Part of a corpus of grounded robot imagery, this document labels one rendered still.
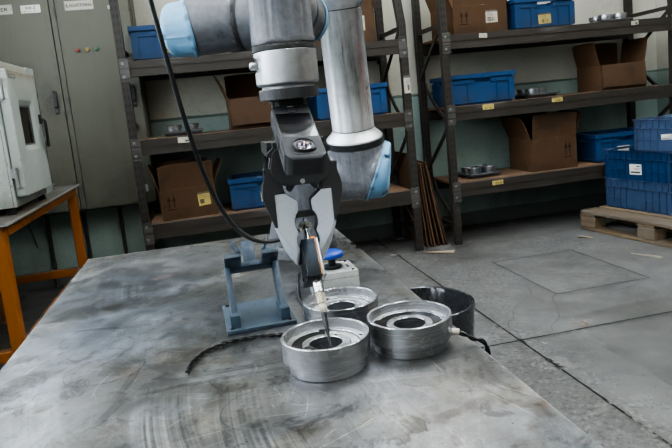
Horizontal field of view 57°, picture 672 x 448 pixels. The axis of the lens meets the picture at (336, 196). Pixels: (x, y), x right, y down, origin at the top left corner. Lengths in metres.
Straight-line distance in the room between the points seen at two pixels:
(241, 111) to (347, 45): 3.05
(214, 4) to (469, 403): 0.58
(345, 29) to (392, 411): 0.76
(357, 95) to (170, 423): 0.74
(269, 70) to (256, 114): 3.49
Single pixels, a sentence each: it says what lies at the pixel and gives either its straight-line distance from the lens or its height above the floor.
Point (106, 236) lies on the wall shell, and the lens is 4.87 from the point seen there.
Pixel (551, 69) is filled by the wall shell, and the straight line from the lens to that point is 5.57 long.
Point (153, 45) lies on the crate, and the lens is 4.27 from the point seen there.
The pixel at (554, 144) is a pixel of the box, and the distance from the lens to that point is 4.97.
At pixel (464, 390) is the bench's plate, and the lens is 0.69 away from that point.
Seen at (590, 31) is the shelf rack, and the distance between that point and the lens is 5.05.
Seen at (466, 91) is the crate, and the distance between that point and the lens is 4.66.
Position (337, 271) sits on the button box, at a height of 0.84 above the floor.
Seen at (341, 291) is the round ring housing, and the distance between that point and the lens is 0.92.
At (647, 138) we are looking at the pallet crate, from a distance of 4.71.
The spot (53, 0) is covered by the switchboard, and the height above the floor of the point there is 1.96.
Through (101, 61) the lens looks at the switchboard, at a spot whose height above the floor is 1.55.
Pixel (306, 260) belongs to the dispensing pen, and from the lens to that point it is 0.73.
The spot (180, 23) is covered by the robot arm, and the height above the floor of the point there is 1.23.
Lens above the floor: 1.11
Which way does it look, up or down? 8 degrees down
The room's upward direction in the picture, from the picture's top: 6 degrees counter-clockwise
